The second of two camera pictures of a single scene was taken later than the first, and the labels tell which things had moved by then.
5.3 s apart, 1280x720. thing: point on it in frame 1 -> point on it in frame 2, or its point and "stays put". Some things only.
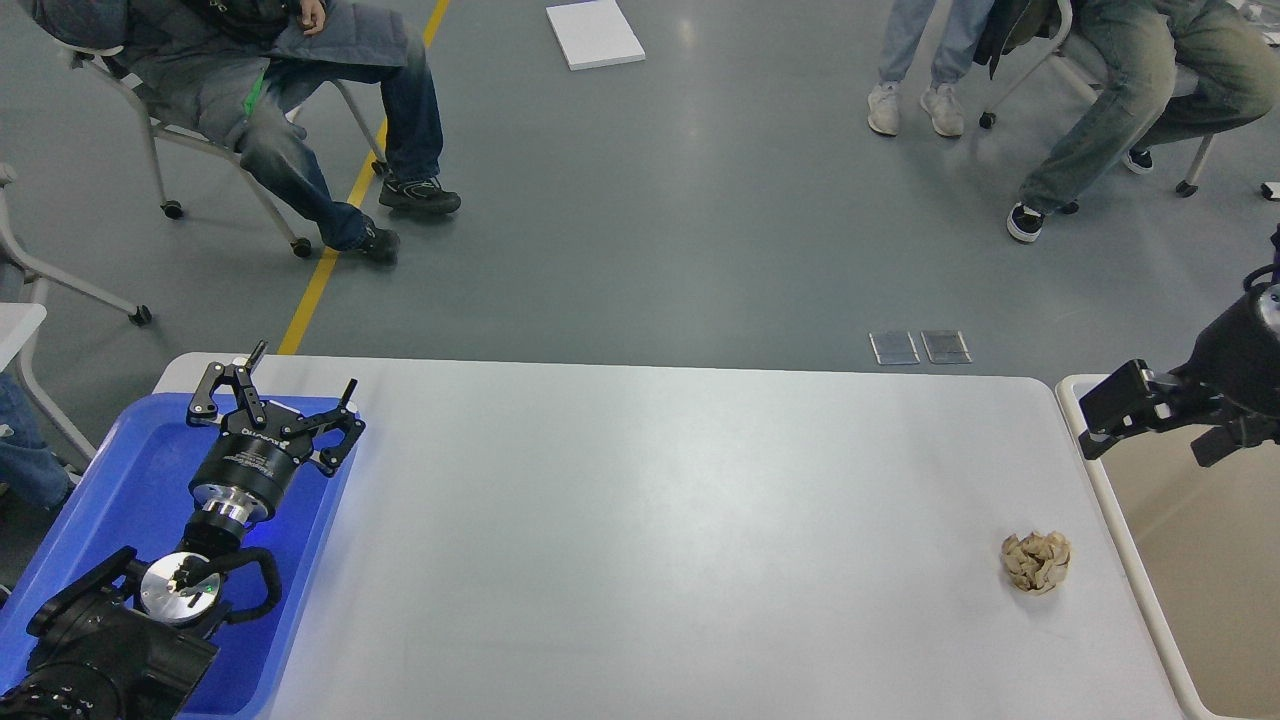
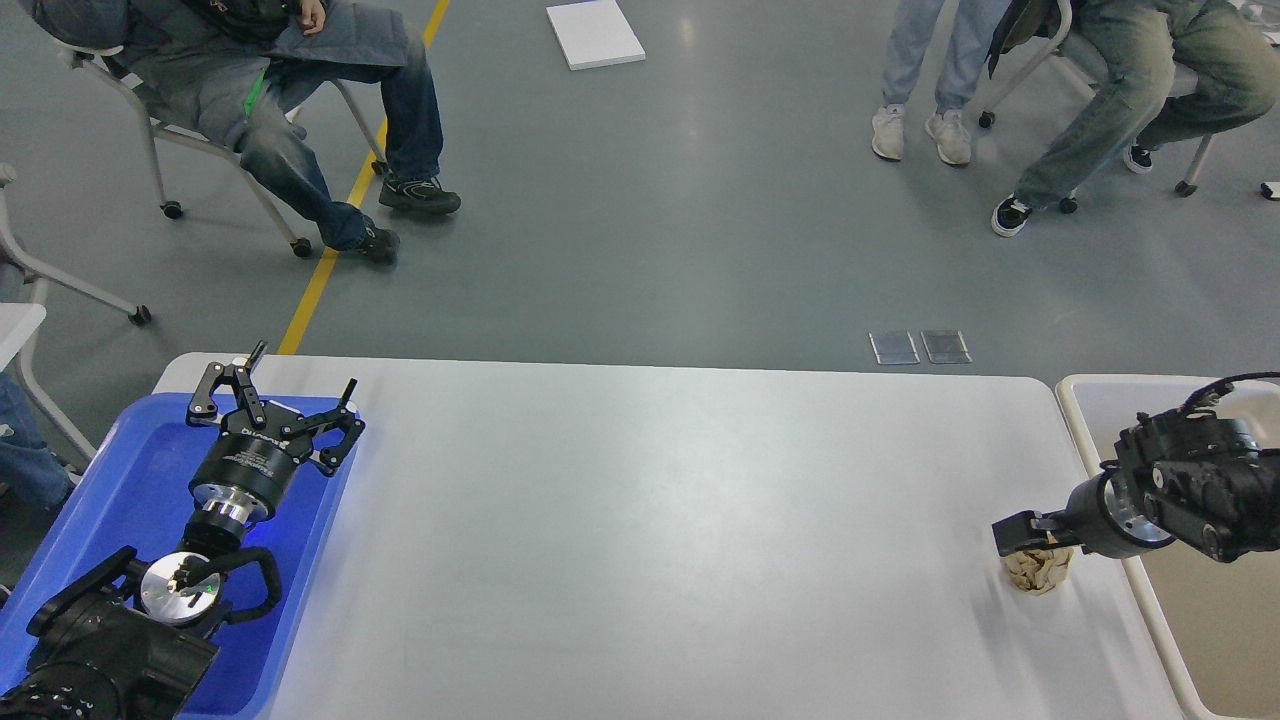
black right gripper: [1137, 399] -> [1100, 517]
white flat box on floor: [594, 34] stays put
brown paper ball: [1037, 563] stays put
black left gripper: [248, 467] stays put
